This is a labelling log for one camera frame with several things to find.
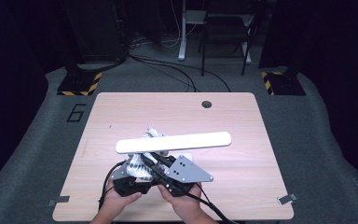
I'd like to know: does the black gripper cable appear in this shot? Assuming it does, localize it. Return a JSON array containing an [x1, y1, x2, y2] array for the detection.
[[98, 160, 128, 210], [180, 185, 241, 224]]

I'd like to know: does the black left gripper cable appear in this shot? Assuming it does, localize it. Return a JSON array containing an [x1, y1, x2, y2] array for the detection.
[[98, 160, 128, 210]]

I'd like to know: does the dark curtain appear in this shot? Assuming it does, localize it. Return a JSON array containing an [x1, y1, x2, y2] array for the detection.
[[260, 0, 358, 194], [0, 0, 73, 200]]

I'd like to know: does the person's right hand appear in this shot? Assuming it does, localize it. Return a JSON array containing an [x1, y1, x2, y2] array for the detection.
[[158, 182, 204, 219]]

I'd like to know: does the black folding chair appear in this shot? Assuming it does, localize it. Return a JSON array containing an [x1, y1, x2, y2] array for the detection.
[[198, 0, 260, 77]]

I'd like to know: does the black stand with striped base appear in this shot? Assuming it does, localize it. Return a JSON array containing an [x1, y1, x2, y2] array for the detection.
[[56, 63, 103, 97], [260, 66, 307, 96]]

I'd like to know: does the white cable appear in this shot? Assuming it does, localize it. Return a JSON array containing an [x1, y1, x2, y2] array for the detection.
[[160, 0, 182, 49]]

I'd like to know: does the white metal desk frame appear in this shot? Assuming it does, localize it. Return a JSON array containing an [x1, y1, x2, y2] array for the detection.
[[177, 0, 253, 64]]

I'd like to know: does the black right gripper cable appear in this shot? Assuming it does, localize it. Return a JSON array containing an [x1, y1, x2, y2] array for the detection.
[[180, 185, 241, 224]]

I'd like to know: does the person's left hand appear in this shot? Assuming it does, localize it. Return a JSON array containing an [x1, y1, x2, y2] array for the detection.
[[103, 179, 144, 217]]

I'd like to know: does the black floor cable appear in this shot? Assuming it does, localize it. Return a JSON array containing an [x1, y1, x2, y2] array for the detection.
[[128, 54, 198, 92], [128, 54, 231, 93]]

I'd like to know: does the white desk lamp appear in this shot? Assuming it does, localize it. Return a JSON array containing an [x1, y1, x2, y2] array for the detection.
[[115, 131, 232, 162]]

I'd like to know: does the grey tape strip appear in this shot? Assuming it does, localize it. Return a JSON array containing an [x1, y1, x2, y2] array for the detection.
[[48, 195, 71, 207], [277, 193, 297, 205]]

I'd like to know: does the white grey patterned cloth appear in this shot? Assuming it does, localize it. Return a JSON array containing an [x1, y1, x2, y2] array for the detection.
[[127, 123, 169, 181]]

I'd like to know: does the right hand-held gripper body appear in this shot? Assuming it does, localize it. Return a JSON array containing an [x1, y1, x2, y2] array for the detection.
[[155, 154, 214, 198]]

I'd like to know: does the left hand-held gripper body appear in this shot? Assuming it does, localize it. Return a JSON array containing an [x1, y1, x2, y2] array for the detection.
[[110, 161, 153, 198]]

